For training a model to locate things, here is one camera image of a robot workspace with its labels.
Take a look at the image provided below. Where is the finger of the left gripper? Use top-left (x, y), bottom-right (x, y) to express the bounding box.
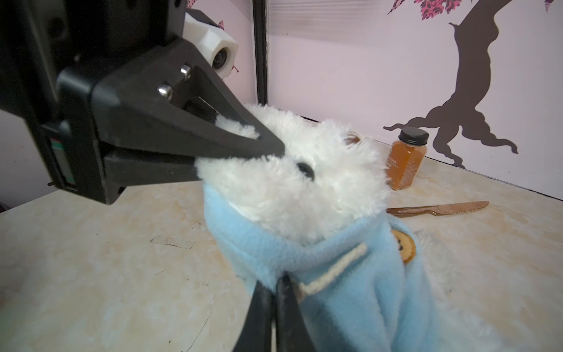
top-left (104, 148), bottom-right (199, 187)
top-left (91, 39), bottom-right (284, 158)

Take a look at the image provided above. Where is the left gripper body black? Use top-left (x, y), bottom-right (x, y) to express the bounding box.
top-left (1, 1), bottom-right (186, 204)

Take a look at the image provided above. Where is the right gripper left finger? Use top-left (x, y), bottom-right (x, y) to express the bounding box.
top-left (233, 281), bottom-right (276, 352)

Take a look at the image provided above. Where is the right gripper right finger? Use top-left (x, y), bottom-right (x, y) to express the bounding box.
top-left (275, 274), bottom-right (316, 352)

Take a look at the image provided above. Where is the light blue bear hoodie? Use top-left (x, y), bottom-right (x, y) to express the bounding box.
top-left (203, 185), bottom-right (440, 351)

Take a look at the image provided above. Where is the white teddy bear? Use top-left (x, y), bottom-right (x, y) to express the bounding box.
top-left (196, 104), bottom-right (508, 351)

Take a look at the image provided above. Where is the wooden knife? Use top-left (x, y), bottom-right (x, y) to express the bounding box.
top-left (386, 201), bottom-right (490, 218)

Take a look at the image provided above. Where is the amber spice jar black lid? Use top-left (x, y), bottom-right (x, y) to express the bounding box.
top-left (386, 127), bottom-right (430, 191)

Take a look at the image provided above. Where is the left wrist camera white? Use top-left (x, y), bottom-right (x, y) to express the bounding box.
top-left (183, 9), bottom-right (239, 79)

